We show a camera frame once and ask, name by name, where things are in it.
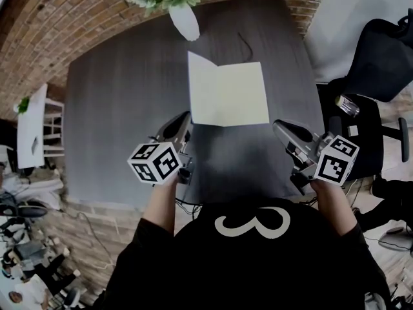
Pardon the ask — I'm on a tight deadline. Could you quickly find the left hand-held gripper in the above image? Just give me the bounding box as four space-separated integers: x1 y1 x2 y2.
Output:
127 110 196 186

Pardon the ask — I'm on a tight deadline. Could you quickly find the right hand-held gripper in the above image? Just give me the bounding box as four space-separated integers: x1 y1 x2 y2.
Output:
272 118 360 196

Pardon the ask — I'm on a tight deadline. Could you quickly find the white notebook with blue cover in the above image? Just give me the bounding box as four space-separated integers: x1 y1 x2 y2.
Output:
187 50 270 129

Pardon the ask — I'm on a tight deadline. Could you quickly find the person's left forearm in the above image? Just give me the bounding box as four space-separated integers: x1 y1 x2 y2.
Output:
141 174 179 236

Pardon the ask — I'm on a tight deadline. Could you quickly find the person's right forearm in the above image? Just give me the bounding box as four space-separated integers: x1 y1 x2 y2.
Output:
310 179 358 238

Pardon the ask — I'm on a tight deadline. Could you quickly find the clear plastic bottle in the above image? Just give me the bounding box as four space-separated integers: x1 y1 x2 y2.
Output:
334 94 360 118

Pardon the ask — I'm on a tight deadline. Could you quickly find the white ceramic vase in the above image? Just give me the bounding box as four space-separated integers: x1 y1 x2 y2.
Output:
168 3 200 42

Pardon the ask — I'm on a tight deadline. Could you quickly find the black mesh office chair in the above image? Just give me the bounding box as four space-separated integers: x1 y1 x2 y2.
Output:
317 7 413 182

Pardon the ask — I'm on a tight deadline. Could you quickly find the white slatted chair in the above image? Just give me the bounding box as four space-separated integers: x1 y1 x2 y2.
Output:
43 98 66 157

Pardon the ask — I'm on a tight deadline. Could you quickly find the black bag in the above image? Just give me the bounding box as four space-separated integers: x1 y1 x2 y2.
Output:
370 176 413 233

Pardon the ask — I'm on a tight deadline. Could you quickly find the person's black printed shirt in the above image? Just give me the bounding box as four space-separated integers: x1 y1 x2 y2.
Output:
96 198 392 310

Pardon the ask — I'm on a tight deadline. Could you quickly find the small green potted plant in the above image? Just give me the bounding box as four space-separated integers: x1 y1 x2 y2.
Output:
16 96 31 115

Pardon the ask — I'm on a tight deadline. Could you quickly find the bundle of black cables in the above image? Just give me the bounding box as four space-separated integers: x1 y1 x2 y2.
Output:
175 197 203 222

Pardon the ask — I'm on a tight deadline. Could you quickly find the thin black cable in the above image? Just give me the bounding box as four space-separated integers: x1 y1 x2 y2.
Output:
237 32 254 61

